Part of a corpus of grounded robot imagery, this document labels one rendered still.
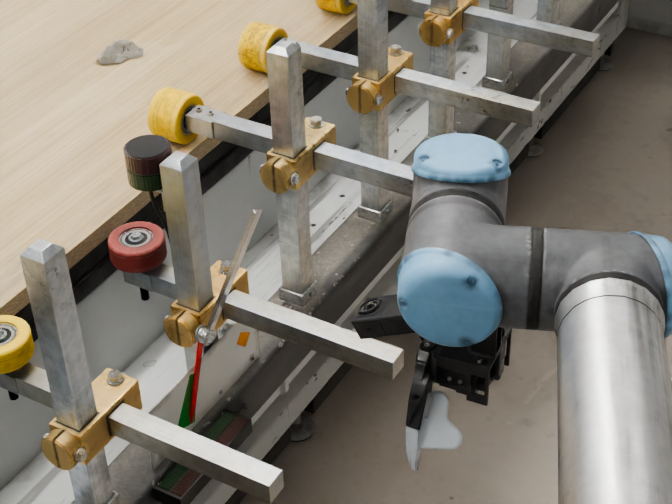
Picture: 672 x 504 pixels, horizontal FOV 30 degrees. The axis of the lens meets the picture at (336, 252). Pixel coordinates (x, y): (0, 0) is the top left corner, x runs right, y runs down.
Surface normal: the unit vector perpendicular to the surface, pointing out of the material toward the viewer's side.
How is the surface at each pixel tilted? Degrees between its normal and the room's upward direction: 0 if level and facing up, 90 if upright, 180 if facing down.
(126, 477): 0
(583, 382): 41
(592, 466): 31
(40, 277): 90
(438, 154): 5
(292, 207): 90
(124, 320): 90
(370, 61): 90
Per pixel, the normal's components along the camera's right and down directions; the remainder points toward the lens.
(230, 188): 0.86, 0.28
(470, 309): -0.23, 0.59
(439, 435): -0.37, 0.03
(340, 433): -0.03, -0.80
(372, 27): -0.51, 0.53
